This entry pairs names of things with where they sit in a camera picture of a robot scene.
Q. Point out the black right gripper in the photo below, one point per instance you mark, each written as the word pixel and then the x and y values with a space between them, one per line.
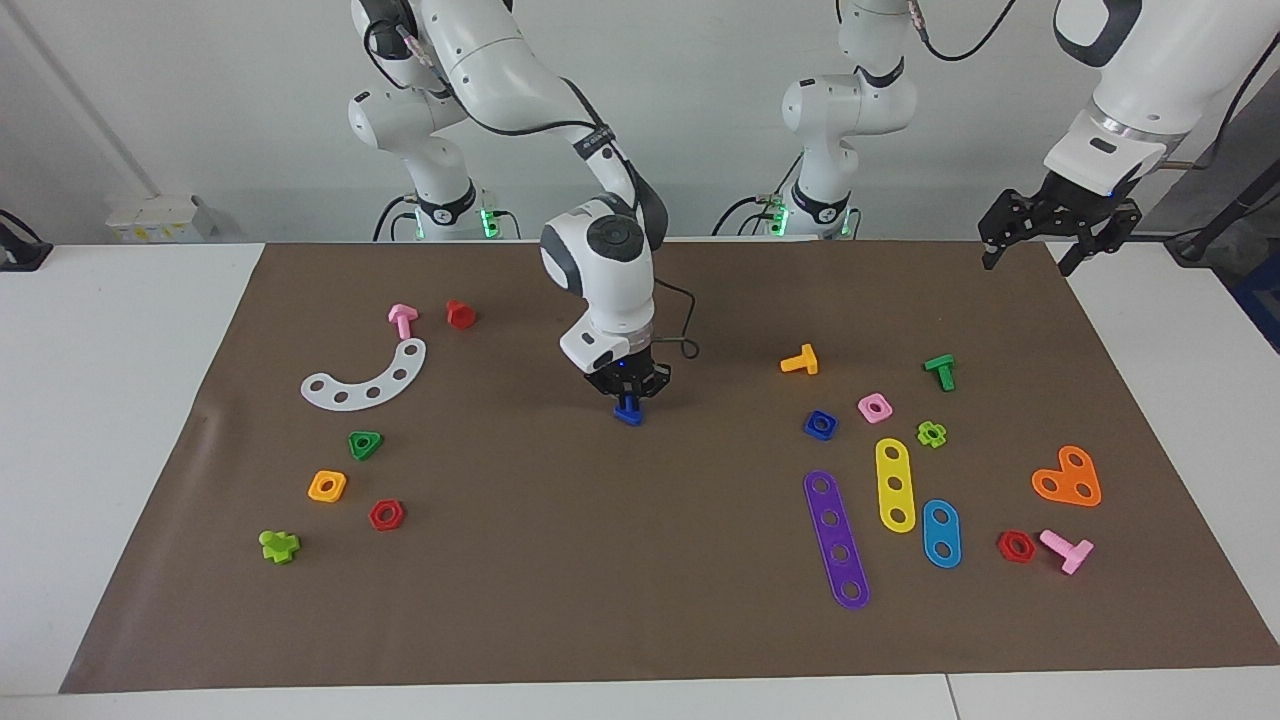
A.
pixel 630 375

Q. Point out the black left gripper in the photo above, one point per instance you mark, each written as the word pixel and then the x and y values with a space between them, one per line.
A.
pixel 1065 205

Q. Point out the blue plastic screw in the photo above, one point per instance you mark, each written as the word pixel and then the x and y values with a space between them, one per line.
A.
pixel 629 415

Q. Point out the blue square nut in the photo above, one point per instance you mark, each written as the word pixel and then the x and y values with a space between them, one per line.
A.
pixel 809 428

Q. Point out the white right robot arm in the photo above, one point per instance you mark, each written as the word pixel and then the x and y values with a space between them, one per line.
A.
pixel 600 270

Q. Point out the green plastic screw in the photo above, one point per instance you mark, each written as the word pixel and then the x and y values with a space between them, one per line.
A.
pixel 941 368

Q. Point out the orange plastic screw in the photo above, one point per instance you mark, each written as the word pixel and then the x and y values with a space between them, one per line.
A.
pixel 805 362

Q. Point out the red plastic screw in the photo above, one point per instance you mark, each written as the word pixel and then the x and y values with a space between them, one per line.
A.
pixel 460 315

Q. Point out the lime green flower nut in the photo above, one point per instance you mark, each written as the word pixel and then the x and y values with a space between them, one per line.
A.
pixel 922 434

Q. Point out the pink square nut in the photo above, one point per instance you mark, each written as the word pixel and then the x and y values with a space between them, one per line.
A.
pixel 864 410

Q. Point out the pink plastic screw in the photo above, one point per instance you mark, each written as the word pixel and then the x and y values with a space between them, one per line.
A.
pixel 1072 552
pixel 403 320

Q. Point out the green triangle nut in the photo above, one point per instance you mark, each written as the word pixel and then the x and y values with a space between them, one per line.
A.
pixel 375 438

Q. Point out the red hexagon nut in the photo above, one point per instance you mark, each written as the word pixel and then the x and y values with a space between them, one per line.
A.
pixel 374 516
pixel 1003 548

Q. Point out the orange square nut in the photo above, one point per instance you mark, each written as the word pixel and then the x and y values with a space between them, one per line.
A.
pixel 314 490

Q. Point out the lime green cross screw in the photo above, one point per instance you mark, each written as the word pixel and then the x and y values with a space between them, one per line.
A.
pixel 278 547

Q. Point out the brown table mat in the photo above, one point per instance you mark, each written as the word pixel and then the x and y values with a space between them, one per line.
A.
pixel 640 560

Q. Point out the black stand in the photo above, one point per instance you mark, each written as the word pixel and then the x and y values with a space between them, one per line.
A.
pixel 1200 245

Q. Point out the orange heart-shaped plate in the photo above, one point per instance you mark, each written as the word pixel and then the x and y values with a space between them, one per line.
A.
pixel 1068 478

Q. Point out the blue box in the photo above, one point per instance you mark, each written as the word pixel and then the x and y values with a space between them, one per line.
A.
pixel 1265 300

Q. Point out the purple four-hole strip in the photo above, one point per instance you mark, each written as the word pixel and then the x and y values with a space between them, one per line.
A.
pixel 836 537

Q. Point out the yellow three-hole plate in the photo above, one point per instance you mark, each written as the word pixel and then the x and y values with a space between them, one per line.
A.
pixel 893 470

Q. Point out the white curved five-hole plate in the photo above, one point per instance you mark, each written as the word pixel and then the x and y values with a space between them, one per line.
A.
pixel 357 396

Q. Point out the blue two-hole plate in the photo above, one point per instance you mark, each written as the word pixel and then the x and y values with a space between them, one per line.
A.
pixel 941 533

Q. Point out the white power box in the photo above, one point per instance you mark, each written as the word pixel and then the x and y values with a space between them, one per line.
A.
pixel 160 215

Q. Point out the black clamp mount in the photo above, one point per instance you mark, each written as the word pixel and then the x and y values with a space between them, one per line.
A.
pixel 25 255

